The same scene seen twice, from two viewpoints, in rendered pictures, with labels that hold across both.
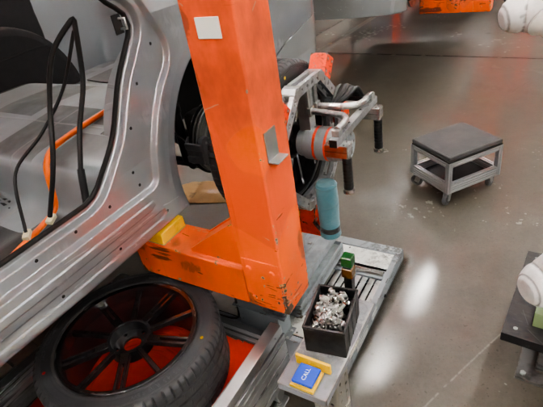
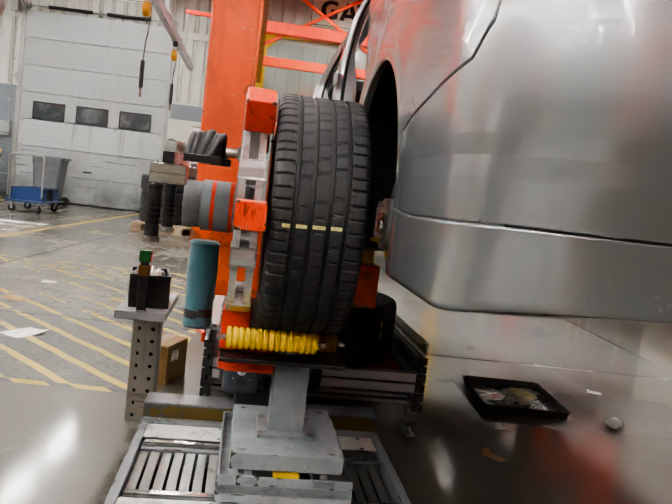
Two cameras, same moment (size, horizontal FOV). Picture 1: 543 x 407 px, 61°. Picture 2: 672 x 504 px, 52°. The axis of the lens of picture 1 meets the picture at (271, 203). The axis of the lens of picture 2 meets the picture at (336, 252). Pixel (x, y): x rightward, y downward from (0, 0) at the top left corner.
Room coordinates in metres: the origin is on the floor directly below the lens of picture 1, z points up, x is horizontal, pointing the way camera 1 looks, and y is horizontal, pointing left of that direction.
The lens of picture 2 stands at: (3.33, -1.33, 0.93)
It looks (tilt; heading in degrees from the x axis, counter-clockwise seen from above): 5 degrees down; 137
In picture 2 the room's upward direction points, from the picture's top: 7 degrees clockwise
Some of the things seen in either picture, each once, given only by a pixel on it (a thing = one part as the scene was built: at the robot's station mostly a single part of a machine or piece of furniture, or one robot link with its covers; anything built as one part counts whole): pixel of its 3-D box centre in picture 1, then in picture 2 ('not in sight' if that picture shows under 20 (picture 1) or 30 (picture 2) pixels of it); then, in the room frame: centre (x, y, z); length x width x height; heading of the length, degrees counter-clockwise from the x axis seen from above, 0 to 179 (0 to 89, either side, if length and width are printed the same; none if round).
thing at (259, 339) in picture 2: not in sight; (271, 340); (1.90, -0.19, 0.51); 0.29 x 0.06 x 0.06; 55
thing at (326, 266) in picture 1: (291, 269); (280, 454); (1.81, -0.04, 0.13); 0.50 x 0.36 x 0.10; 145
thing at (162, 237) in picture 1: (161, 227); (353, 254); (1.53, 0.44, 0.71); 0.14 x 0.14 x 0.05; 55
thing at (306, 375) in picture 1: (306, 376); not in sight; (0.91, -0.01, 0.47); 0.07 x 0.07 x 0.02; 55
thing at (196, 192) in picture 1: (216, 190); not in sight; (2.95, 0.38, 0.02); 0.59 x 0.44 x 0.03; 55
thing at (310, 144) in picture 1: (325, 143); (222, 206); (1.70, -0.26, 0.85); 0.21 x 0.14 x 0.14; 55
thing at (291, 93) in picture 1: (309, 141); (247, 209); (1.74, -0.20, 0.85); 0.54 x 0.07 x 0.54; 145
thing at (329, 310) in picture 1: (332, 318); (149, 285); (1.08, -0.13, 0.52); 0.20 x 0.14 x 0.13; 154
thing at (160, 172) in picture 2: (370, 111); (168, 172); (1.76, -0.47, 0.93); 0.09 x 0.05 x 0.05; 55
